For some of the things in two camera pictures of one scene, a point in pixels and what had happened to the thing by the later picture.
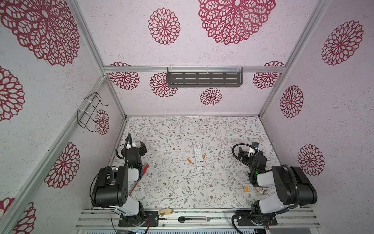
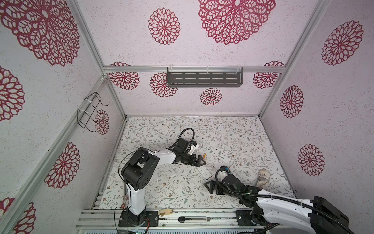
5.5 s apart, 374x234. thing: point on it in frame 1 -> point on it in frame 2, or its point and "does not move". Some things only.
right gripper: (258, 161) -> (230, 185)
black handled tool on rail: (194, 219) does not move
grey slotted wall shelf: (205, 76) does not move
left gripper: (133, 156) -> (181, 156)
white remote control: (198, 156) -> (204, 172)
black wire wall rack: (85, 118) does not move
